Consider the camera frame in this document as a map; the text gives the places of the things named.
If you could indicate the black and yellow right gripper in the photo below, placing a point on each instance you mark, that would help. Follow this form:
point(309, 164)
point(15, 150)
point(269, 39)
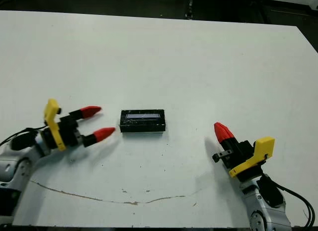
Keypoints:
point(244, 154)

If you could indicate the black and yellow left gripper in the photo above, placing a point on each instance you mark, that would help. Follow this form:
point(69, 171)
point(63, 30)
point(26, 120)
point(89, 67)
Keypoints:
point(67, 131)

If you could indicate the black rectangular box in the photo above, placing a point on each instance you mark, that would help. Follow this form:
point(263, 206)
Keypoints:
point(142, 124)

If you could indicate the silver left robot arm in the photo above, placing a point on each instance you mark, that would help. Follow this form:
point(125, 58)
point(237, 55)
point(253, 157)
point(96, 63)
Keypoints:
point(15, 171)

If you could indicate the black post behind table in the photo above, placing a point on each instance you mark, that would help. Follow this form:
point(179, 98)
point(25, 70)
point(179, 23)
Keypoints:
point(190, 5)

